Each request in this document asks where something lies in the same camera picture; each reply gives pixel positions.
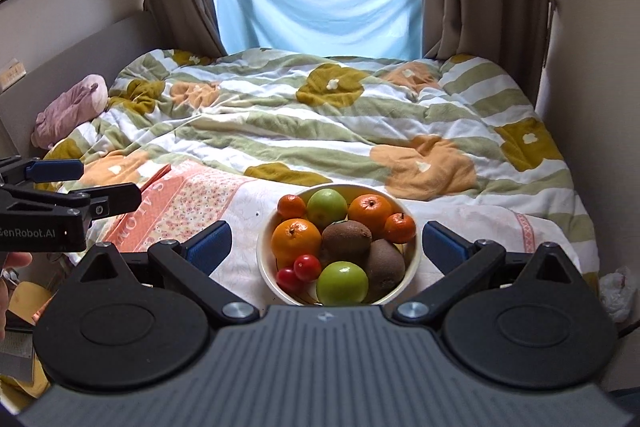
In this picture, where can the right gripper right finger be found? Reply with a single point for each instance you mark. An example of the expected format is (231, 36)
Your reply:
(467, 268)

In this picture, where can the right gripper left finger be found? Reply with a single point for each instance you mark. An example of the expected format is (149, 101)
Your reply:
(186, 268)

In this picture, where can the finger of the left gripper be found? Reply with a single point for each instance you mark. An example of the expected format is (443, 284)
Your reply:
(95, 203)
(17, 170)

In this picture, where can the small mandarin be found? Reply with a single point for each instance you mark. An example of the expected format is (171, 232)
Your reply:
(291, 206)
(399, 228)

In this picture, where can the brown kiwi plain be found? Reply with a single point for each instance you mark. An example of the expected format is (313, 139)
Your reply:
(385, 268)

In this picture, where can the red cherry tomato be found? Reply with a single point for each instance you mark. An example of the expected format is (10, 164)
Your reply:
(289, 282)
(307, 268)

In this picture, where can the large orange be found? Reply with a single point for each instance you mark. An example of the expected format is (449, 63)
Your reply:
(293, 238)

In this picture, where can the kiwi with green sticker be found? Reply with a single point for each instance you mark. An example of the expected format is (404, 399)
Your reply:
(345, 241)

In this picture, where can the green apple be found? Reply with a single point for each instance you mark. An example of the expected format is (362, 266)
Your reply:
(325, 207)
(342, 283)

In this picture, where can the person's hand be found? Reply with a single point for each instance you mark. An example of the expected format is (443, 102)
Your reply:
(13, 260)

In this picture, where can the floral pink white cloth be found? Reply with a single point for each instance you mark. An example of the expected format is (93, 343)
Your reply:
(180, 200)

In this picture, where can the grey bed headboard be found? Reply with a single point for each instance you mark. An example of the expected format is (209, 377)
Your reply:
(104, 53)

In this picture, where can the cream duck-print bowl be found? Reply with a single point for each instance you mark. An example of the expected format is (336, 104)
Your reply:
(267, 265)

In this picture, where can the pink plush pillow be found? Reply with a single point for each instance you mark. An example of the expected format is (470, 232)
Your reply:
(81, 103)

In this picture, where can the green striped floral duvet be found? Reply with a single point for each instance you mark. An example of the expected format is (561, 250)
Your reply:
(458, 132)

